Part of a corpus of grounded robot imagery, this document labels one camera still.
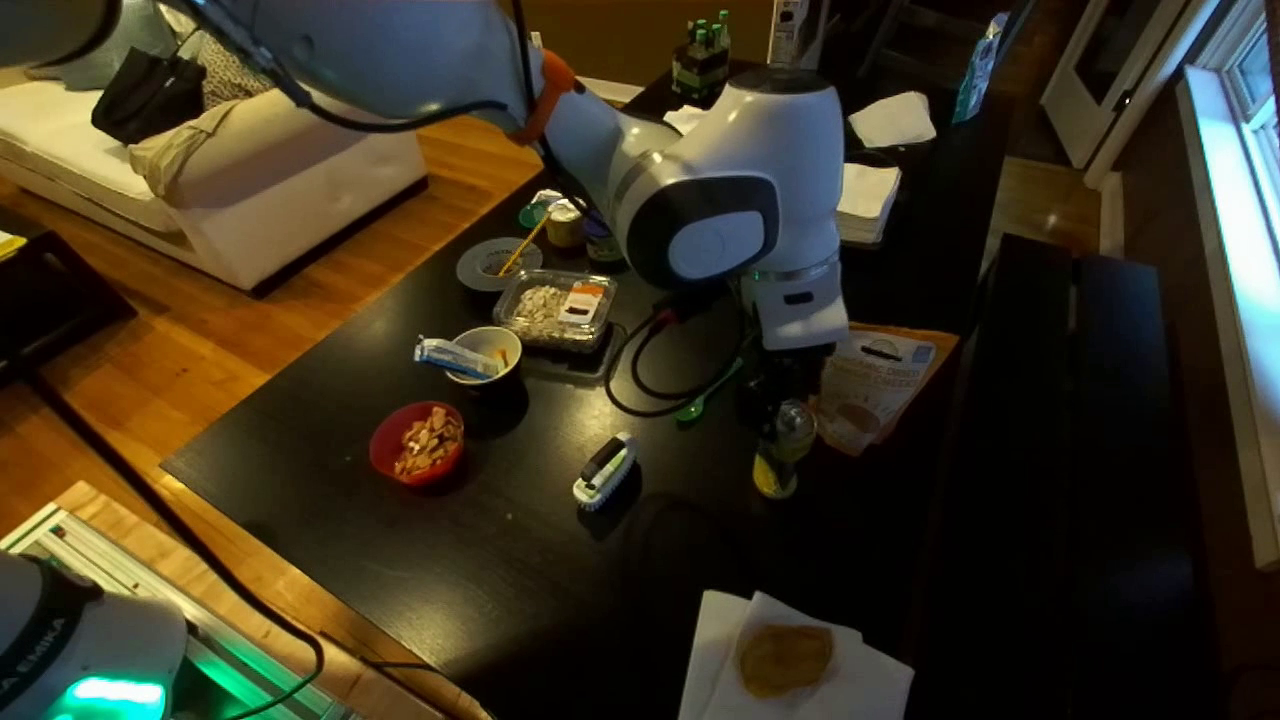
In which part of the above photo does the black bag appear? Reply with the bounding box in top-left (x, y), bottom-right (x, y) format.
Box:
top-left (91, 49), bottom-right (204, 143)

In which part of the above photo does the folded white napkin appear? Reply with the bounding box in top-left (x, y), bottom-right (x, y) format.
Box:
top-left (849, 92), bottom-right (934, 149)

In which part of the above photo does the plastic food tray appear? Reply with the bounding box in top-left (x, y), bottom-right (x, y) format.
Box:
top-left (493, 268), bottom-right (615, 351)

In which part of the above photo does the green plastic spoon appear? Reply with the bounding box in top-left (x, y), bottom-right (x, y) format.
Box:
top-left (676, 379), bottom-right (722, 430)

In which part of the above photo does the green bottle pack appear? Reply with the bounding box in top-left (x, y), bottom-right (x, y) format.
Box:
top-left (672, 7), bottom-right (731, 102)

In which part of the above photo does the white sofa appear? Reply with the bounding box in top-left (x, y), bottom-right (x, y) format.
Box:
top-left (0, 70), bottom-right (424, 294)

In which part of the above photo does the orange snack pouch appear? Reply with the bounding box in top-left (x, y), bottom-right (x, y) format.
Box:
top-left (813, 324), bottom-right (954, 457)

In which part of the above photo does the tan lid jar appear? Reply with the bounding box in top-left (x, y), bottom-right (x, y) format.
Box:
top-left (544, 201), bottom-right (583, 248)

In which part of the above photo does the black bench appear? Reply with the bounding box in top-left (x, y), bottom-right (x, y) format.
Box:
top-left (908, 239), bottom-right (1220, 720)

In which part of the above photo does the yellow can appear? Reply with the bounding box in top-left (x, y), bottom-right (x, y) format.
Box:
top-left (752, 402), bottom-right (816, 502)

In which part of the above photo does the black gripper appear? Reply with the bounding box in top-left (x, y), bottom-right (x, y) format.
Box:
top-left (744, 346), bottom-right (826, 432)

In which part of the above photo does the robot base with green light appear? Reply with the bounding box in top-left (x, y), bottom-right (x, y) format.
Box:
top-left (0, 555), bottom-right (186, 720)

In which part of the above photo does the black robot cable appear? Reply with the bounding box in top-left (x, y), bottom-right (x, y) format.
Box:
top-left (600, 300), bottom-right (754, 421)

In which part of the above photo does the wooden stick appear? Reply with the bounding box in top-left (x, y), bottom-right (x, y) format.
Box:
top-left (498, 214), bottom-right (547, 277)

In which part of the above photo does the small stapler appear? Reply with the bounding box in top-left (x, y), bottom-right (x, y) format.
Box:
top-left (569, 432), bottom-right (635, 514)

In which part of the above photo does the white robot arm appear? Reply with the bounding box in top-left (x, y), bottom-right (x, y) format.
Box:
top-left (178, 0), bottom-right (849, 351)

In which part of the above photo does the napkin under cookie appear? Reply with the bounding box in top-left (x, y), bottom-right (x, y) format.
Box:
top-left (678, 592), bottom-right (910, 720)

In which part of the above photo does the cookie on napkin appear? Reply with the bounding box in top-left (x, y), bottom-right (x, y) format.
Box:
top-left (736, 626), bottom-right (832, 699)

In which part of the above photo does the red bowl with snacks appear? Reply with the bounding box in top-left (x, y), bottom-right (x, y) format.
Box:
top-left (369, 402), bottom-right (464, 488)

